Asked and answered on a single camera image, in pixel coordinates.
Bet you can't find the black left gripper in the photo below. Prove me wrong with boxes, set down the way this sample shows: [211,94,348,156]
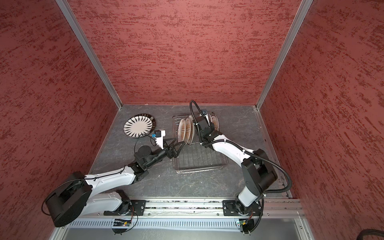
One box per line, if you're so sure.
[145,136,185,169]

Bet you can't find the dark striped rim plate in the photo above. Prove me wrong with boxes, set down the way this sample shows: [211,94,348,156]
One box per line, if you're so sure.
[138,114,157,133]

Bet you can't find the black white sunburst plate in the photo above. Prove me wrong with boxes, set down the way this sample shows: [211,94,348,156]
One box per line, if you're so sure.
[123,116,154,138]

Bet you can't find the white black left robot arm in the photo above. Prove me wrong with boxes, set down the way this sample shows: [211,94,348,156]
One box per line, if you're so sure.
[42,139,185,228]

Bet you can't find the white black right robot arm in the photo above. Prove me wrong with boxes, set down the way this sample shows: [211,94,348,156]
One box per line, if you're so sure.
[194,117,278,215]

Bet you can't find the red rimmed white plate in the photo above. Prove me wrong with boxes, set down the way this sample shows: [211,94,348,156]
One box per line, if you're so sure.
[211,115,219,131]

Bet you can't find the strawberry pattern white plate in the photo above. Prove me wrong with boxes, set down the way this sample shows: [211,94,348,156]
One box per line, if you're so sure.
[192,119,199,143]

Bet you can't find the red patterned white plate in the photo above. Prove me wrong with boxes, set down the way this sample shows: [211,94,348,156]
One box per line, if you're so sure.
[185,115,195,145]

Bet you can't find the orange sunburst white plate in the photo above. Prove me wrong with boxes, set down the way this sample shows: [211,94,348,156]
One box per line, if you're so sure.
[177,119,186,142]

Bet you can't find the left green circuit board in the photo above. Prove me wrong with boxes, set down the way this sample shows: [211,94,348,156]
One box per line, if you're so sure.
[112,219,132,235]

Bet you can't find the black corrugated right cable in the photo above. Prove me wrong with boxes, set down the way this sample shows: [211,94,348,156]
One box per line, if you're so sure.
[189,100,293,194]

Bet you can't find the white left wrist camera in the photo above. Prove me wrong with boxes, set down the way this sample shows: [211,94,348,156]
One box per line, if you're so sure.
[152,130,166,149]

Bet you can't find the chrome wire dish rack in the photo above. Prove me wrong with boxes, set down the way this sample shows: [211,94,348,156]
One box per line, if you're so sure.
[173,114,229,174]

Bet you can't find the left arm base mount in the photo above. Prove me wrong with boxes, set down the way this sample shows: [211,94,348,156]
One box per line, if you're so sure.
[104,190,147,217]

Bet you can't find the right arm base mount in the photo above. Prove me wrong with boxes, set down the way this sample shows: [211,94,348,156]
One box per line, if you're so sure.
[222,199,262,217]

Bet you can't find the aluminium front rail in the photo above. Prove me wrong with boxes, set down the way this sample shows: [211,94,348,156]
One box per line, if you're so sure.
[69,198,306,232]

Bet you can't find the aluminium left corner post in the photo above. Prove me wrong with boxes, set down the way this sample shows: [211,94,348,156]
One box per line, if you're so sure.
[56,0,123,111]

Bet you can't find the aluminium corner post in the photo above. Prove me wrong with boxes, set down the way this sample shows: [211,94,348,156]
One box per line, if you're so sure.
[256,0,313,111]
[56,0,123,111]

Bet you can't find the aluminium right corner post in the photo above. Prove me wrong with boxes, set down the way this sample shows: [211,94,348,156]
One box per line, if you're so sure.
[256,0,313,111]

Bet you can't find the black cable bottom right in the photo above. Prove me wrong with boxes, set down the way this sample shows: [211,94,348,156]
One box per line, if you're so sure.
[356,228,384,240]

